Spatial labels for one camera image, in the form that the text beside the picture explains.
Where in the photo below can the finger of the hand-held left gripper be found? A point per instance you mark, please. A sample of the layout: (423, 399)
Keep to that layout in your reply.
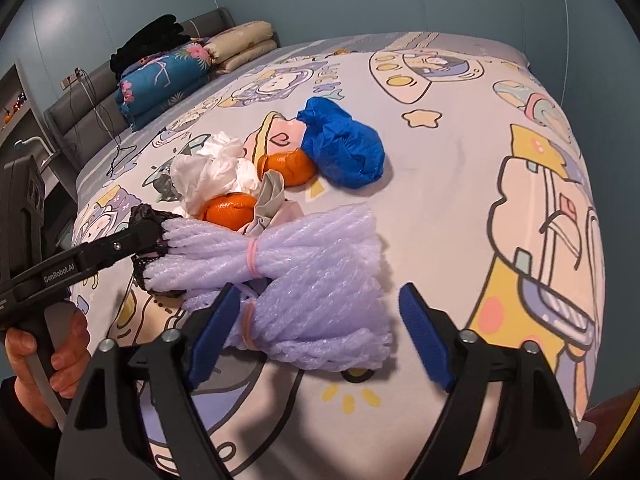
(117, 246)

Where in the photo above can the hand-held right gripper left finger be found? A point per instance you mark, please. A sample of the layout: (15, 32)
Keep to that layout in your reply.
(216, 332)

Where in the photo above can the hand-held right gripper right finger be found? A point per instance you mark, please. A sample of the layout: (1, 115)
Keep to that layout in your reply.
(422, 340)

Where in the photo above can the black mesh bag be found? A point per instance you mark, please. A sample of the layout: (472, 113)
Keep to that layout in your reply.
(145, 215)

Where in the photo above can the purple foam net bundle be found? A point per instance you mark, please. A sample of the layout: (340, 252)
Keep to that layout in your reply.
(310, 245)
(320, 320)

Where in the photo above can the orange mandarin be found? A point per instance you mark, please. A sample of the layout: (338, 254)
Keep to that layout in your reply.
(227, 210)
(290, 167)

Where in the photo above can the blue plastic bag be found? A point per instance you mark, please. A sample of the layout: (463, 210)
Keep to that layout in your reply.
(345, 145)

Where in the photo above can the person's left forearm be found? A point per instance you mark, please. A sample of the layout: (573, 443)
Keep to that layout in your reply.
(20, 435)

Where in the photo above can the person's left hand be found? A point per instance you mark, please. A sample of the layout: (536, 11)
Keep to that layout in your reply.
(70, 360)

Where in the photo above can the crumpled white tissue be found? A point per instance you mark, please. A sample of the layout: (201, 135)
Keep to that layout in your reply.
(210, 170)

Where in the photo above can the grey padded headboard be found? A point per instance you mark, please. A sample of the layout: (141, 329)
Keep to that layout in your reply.
(85, 105)

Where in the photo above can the white power strip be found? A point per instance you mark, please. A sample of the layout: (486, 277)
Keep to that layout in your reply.
(71, 80)

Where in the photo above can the crumpled grey wrapper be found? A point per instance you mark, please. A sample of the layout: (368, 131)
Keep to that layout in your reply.
(272, 200)

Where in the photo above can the folded blue floral blanket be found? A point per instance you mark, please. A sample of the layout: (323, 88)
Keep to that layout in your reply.
(160, 80)

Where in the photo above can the cartoon printed bed sheet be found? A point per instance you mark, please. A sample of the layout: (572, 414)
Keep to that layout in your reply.
(450, 170)

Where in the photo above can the black clothing pile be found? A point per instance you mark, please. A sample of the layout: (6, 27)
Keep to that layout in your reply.
(150, 42)

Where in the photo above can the beige pillow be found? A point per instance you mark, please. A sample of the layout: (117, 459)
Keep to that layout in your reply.
(240, 35)
(252, 55)

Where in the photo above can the white wall shelf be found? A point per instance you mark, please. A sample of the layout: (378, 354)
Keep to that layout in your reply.
(17, 105)

